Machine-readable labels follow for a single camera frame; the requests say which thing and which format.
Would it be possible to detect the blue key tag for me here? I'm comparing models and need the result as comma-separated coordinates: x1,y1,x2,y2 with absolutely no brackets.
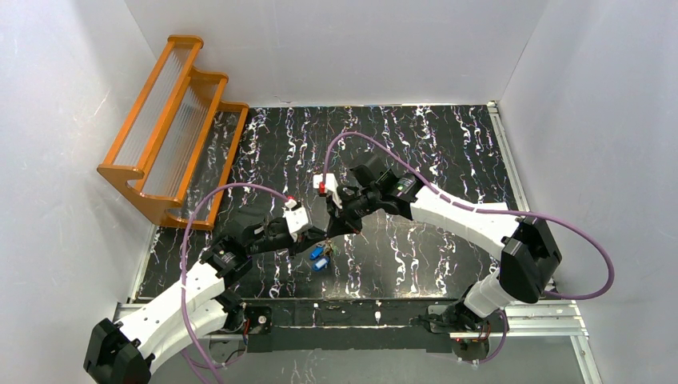
311,258,329,271

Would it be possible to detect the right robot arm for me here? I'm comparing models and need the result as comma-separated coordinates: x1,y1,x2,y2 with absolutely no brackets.
313,156,562,320

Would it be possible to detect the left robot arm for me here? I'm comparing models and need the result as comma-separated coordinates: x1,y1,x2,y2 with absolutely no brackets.
83,208,327,383

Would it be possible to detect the orange wooden rack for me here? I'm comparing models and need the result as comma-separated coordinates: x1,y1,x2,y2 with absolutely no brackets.
97,34,249,230

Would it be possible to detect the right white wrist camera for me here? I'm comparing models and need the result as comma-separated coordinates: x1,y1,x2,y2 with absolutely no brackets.
313,173,342,208

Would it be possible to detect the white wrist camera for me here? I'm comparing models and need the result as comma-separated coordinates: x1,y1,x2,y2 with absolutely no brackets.
283,197,313,240
313,173,342,208

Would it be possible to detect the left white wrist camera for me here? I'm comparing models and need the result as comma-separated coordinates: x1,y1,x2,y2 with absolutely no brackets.
283,197,313,240

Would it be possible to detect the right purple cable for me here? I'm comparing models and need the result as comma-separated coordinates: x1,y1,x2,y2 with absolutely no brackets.
321,131,616,366

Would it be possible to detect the purple cable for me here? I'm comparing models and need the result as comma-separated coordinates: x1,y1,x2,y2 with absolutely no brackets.
178,182,295,384
321,131,616,366

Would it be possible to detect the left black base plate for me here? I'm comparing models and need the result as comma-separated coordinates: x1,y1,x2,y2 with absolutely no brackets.
224,306,273,335

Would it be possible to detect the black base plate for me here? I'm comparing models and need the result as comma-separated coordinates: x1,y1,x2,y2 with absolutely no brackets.
422,303,510,337
224,306,273,335

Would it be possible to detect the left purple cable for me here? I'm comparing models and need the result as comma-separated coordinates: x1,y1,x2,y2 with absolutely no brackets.
178,182,295,384

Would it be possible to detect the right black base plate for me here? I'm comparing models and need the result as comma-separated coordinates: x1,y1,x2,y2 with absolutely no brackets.
422,303,510,337

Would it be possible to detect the aluminium frame rail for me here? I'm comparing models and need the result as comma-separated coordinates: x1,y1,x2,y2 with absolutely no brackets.
100,103,602,384

